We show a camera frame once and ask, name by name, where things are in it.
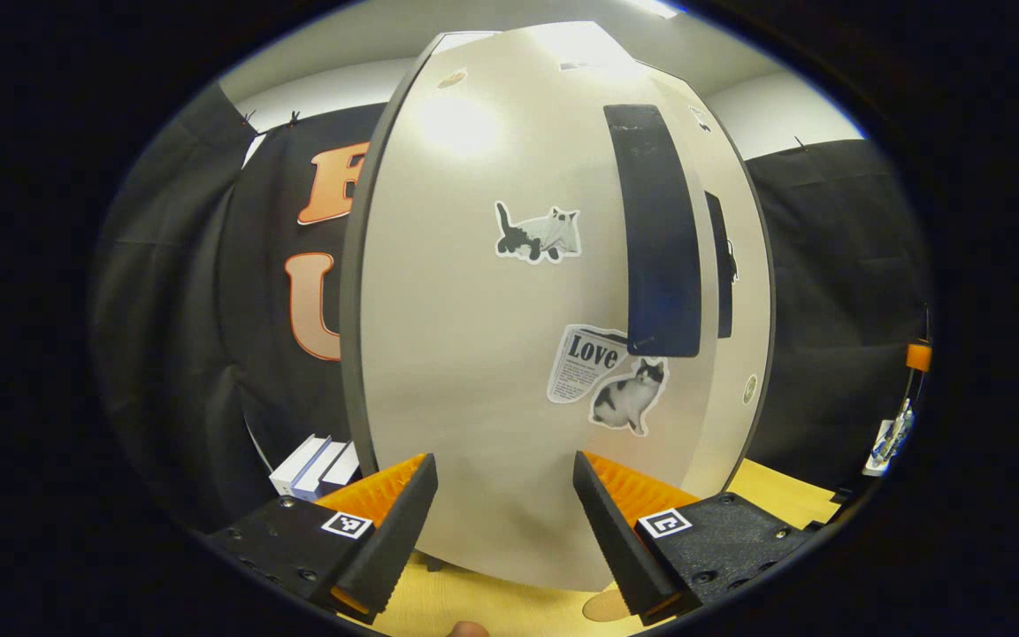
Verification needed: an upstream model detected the black door handle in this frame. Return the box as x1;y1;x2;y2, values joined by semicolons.
705;190;737;340
604;104;703;357

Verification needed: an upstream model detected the black backdrop cloth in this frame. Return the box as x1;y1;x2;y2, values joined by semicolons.
89;84;935;532

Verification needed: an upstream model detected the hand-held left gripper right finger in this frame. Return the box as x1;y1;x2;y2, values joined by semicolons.
572;449;817;626

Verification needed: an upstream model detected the black right door handle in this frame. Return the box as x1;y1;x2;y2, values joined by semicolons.
705;190;737;340

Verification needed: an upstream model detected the grey-blue book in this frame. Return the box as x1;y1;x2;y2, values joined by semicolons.
293;438;348;502

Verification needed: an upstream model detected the white cabinet door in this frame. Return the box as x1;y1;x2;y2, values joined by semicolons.
357;22;716;592
651;64;776;501

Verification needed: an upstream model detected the white and grey cabinet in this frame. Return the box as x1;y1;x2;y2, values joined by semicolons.
340;22;776;592

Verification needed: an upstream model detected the round brown coaster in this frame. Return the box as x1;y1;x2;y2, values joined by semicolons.
582;588;643;623

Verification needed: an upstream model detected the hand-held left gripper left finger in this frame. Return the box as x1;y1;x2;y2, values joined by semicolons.
198;454;439;626

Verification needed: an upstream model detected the black left door handle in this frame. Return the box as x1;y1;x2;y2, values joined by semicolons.
604;104;703;357

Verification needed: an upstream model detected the white tray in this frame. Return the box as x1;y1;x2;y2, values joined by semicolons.
862;418;905;479

